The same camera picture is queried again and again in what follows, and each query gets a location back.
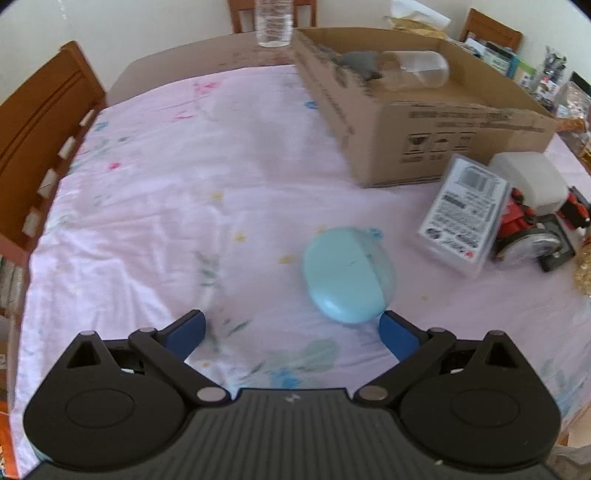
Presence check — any orange bag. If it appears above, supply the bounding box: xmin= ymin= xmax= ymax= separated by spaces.
xmin=0 ymin=401 xmax=19 ymax=478

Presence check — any clear labelled plastic case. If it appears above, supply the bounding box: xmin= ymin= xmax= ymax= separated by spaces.
xmin=418 ymin=154 xmax=512 ymax=278

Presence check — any black oval item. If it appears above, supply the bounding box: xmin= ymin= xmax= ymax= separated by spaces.
xmin=492 ymin=226 xmax=561 ymax=271

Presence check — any grey plush toy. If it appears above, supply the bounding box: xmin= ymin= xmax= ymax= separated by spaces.
xmin=339 ymin=51 xmax=386 ymax=80

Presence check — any cardboard box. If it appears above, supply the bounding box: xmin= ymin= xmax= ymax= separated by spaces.
xmin=292 ymin=27 xmax=559 ymax=189

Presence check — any clear plastic jar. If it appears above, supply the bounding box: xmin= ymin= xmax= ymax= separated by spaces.
xmin=381 ymin=50 xmax=450 ymax=88

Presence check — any clear water bottle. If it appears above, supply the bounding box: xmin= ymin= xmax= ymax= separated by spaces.
xmin=256 ymin=0 xmax=294 ymax=48

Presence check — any gold tissue pack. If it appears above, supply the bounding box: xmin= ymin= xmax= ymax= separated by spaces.
xmin=385 ymin=0 xmax=451 ymax=35

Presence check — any red and black toy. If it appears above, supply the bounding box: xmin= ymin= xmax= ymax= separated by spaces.
xmin=494 ymin=187 xmax=591 ymax=241

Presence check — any glass jar with pens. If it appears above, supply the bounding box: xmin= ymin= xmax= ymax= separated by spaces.
xmin=538 ymin=46 xmax=568 ymax=100

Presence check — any wooden chair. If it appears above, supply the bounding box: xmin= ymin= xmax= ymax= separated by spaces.
xmin=0 ymin=41 xmax=109 ymax=264
xmin=228 ymin=0 xmax=317 ymax=34
xmin=459 ymin=8 xmax=525 ymax=51

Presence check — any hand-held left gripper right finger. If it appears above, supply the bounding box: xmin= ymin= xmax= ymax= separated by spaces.
xmin=354 ymin=310 xmax=523 ymax=408

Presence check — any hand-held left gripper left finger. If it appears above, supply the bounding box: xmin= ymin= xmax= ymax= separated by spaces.
xmin=65 ymin=310 xmax=230 ymax=409

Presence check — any green lid jar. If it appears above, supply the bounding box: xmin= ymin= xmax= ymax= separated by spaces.
xmin=513 ymin=62 xmax=539 ymax=88

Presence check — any light blue oval case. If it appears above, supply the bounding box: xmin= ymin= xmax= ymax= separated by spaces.
xmin=302 ymin=225 xmax=397 ymax=325

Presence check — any white plastic block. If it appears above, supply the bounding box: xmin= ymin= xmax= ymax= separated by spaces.
xmin=488 ymin=152 xmax=568 ymax=217

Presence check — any clear plastic bag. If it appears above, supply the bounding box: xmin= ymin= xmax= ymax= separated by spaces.
xmin=554 ymin=83 xmax=591 ymax=134

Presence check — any pink floral tablecloth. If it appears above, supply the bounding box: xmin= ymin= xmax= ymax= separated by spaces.
xmin=16 ymin=65 xmax=591 ymax=476

